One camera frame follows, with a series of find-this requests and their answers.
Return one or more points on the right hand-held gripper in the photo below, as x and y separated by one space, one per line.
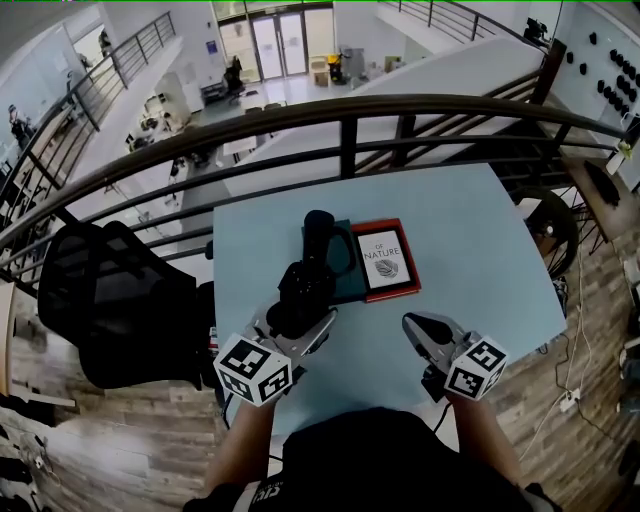
475 370

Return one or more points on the dark metal railing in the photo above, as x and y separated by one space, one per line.
320 107

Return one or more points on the black mesh office chair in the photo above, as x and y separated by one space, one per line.
115 310

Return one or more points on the dark balcony railing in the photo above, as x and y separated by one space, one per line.
130 50

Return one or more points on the dark teal box lid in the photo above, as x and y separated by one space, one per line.
350 290

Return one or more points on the black bag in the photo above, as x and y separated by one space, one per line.
602 182

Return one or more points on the person's left forearm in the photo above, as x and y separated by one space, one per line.
240 440

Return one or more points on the glass entrance door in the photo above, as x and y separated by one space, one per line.
277 45

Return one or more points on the person's black shirt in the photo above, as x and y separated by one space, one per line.
375 460

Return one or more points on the group of black wall-hung objects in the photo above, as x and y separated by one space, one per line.
620 80

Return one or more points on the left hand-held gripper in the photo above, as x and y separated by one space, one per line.
250 370

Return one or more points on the wooden side table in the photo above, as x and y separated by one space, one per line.
580 175

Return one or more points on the person's right forearm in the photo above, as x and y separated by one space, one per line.
482 435

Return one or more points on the white power strip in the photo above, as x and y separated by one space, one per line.
569 400

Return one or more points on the light blue table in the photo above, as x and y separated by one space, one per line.
450 225

